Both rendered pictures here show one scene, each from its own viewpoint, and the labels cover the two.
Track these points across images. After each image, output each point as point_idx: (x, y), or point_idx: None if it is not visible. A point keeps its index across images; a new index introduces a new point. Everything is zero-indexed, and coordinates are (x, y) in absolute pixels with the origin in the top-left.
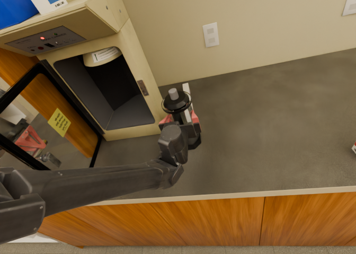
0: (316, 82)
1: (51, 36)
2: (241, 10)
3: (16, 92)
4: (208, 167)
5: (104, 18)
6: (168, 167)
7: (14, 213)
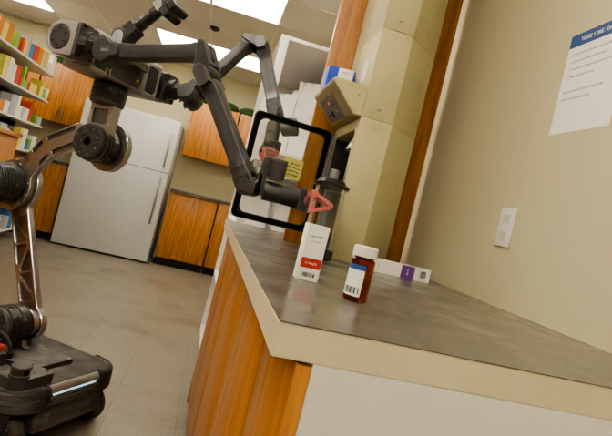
0: (492, 322)
1: (331, 103)
2: (547, 201)
3: (292, 123)
4: (272, 249)
5: (345, 95)
6: (249, 171)
7: (203, 72)
